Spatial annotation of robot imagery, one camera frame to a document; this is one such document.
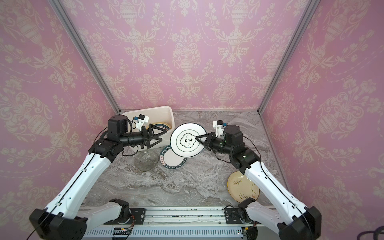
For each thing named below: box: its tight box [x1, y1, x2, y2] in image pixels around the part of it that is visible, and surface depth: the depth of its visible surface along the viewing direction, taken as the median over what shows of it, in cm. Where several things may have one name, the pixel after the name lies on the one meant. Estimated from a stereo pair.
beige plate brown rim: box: [227, 171, 260, 203], surface depth 84 cm
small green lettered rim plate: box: [159, 145, 187, 169], surface depth 94 cm
